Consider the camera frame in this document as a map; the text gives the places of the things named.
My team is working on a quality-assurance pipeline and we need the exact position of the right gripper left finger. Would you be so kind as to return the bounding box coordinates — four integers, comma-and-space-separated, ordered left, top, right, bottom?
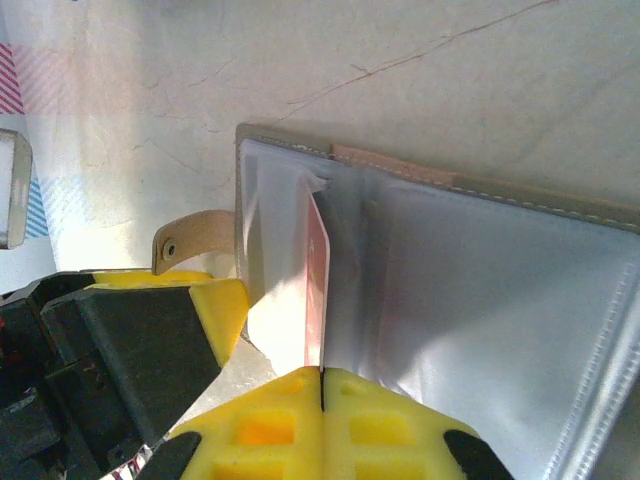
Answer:
142, 366, 325, 480

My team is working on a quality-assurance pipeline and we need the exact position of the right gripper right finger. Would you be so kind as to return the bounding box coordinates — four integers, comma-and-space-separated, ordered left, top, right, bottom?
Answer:
322, 367, 517, 480

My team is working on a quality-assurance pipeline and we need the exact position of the red credit card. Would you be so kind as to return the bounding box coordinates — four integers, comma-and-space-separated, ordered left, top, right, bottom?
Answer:
302, 192, 334, 371

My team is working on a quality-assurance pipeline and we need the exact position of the aluminium side rail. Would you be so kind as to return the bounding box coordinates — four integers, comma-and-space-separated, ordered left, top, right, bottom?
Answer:
0, 128, 34, 251

